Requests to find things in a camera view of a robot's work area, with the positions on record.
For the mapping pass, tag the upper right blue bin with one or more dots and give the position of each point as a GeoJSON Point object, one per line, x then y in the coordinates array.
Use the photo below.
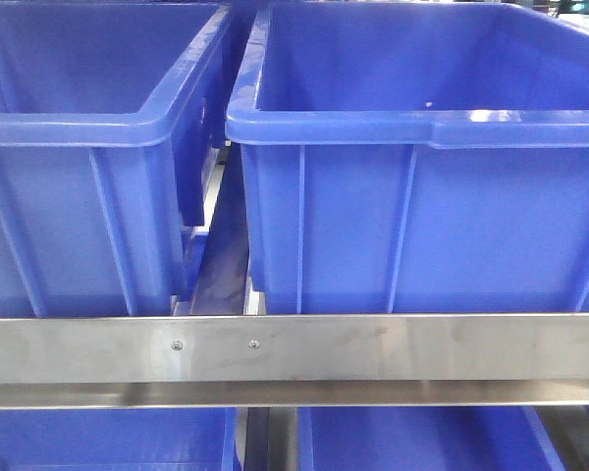
{"type": "Point", "coordinates": [415, 157]}

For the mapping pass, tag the blue bin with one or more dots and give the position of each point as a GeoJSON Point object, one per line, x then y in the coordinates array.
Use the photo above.
{"type": "Point", "coordinates": [109, 116]}
{"type": "Point", "coordinates": [119, 439]}
{"type": "Point", "coordinates": [424, 438]}
{"type": "Point", "coordinates": [415, 157]}

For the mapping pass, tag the upper left blue bin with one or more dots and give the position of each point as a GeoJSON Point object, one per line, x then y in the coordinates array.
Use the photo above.
{"type": "Point", "coordinates": [109, 116]}

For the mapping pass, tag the lower right blue bin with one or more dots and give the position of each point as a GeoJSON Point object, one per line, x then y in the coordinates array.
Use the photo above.
{"type": "Point", "coordinates": [424, 438]}

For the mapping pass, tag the lower left blue bin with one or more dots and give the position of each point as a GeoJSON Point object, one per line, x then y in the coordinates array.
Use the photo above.
{"type": "Point", "coordinates": [119, 439]}

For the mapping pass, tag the steel shelf front rail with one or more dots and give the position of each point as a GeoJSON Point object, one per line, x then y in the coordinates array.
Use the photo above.
{"type": "Point", "coordinates": [295, 360]}

